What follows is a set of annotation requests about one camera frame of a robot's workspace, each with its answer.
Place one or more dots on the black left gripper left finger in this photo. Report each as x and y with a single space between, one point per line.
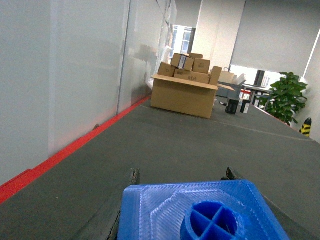
134 179

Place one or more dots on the grey plastic crate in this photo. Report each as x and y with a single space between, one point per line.
228 90

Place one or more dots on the black white box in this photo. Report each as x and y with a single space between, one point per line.
245 106

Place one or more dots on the yellow black traffic cone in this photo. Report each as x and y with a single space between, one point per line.
306 127

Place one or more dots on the blue plastic block part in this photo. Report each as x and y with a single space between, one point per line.
214 210

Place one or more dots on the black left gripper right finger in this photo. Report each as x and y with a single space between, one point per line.
230 175

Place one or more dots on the small stacked cardboard boxes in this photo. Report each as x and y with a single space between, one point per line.
191 67

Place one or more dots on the black box on table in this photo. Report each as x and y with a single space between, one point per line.
232 106

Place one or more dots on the large cardboard box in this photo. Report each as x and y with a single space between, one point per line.
184 96

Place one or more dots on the potted green plant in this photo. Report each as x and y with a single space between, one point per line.
286 98

